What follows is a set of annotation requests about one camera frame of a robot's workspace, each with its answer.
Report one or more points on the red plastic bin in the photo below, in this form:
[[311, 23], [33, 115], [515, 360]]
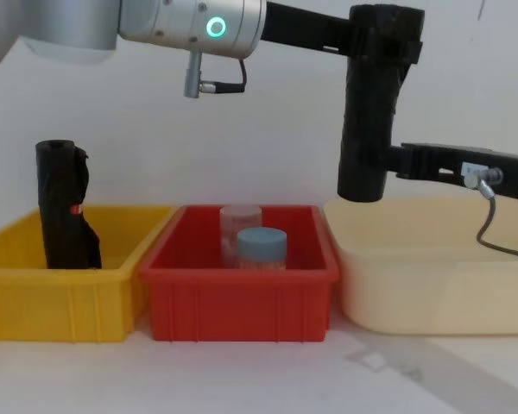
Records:
[[241, 302]]

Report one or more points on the black bag roll red label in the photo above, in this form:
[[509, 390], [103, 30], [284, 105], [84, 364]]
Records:
[[65, 207]]

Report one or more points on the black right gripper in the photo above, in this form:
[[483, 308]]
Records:
[[470, 166]]

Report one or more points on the cream plastic bin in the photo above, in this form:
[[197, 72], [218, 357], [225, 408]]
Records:
[[431, 280]]

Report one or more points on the yellow plastic bin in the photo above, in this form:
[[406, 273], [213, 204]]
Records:
[[34, 297]]

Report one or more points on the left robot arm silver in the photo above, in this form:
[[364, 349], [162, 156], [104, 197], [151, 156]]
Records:
[[177, 21]]

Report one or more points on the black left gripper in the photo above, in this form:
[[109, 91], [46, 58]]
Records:
[[302, 28]]

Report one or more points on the jar with grey-blue lid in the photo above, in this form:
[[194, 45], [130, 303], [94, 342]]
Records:
[[261, 248]]

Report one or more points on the clear plastic jar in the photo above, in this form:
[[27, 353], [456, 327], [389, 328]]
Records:
[[233, 220]]

